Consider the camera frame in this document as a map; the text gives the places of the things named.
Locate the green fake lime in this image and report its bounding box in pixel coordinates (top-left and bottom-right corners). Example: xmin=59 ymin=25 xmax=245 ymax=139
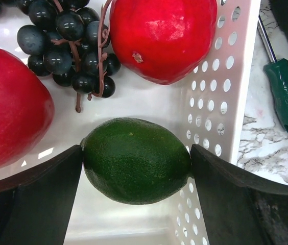
xmin=81 ymin=117 xmax=191 ymax=205

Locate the red fake pomegranate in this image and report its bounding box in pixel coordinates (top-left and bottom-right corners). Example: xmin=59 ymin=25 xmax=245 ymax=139
xmin=109 ymin=1 xmax=218 ymax=85

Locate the red fake apple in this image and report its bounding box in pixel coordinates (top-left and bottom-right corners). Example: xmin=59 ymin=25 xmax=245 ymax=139
xmin=0 ymin=49 xmax=55 ymax=168

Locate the dark fake grape bunch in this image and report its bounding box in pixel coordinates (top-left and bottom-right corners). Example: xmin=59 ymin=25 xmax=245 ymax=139
xmin=0 ymin=0 xmax=121 ymax=112

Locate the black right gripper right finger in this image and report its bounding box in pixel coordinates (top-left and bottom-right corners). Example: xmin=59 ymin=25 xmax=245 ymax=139
xmin=190 ymin=144 xmax=288 ymax=244

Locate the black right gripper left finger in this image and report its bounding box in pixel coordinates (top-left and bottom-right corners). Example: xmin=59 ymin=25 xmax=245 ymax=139
xmin=0 ymin=145 xmax=83 ymax=244

